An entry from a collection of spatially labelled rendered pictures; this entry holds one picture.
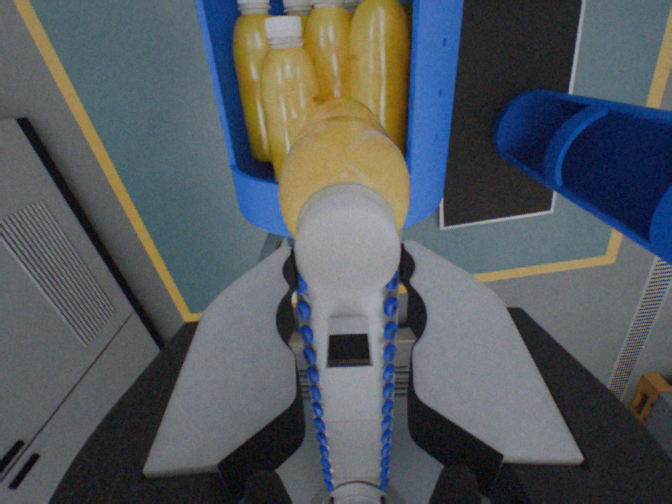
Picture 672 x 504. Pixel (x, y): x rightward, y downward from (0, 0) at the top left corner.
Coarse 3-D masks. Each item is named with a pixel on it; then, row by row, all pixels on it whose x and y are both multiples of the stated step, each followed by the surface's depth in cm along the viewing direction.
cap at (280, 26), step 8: (280, 16) 34; (288, 16) 34; (296, 16) 35; (272, 24) 34; (280, 24) 34; (288, 24) 34; (296, 24) 35; (272, 32) 35; (280, 32) 34; (288, 32) 35; (296, 32) 35
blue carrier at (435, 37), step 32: (224, 0) 40; (416, 0) 27; (448, 0) 29; (224, 32) 40; (416, 32) 28; (448, 32) 30; (224, 64) 40; (416, 64) 29; (448, 64) 32; (224, 96) 40; (416, 96) 30; (448, 96) 34; (224, 128) 39; (416, 128) 32; (448, 128) 37; (416, 160) 34; (256, 192) 36; (416, 192) 36; (256, 224) 39
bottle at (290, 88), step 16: (272, 48) 36; (288, 48) 35; (272, 64) 35; (288, 64) 35; (304, 64) 36; (272, 80) 36; (288, 80) 36; (304, 80) 36; (272, 96) 37; (288, 96) 36; (304, 96) 37; (320, 96) 39; (272, 112) 38; (288, 112) 37; (304, 112) 37; (272, 128) 39; (288, 128) 38; (272, 144) 40; (288, 144) 39; (272, 160) 42
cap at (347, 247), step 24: (312, 216) 11; (336, 216) 11; (360, 216) 11; (384, 216) 11; (312, 240) 11; (336, 240) 11; (360, 240) 11; (384, 240) 11; (312, 264) 12; (336, 264) 12; (360, 264) 12; (384, 264) 12; (336, 288) 12; (360, 288) 12
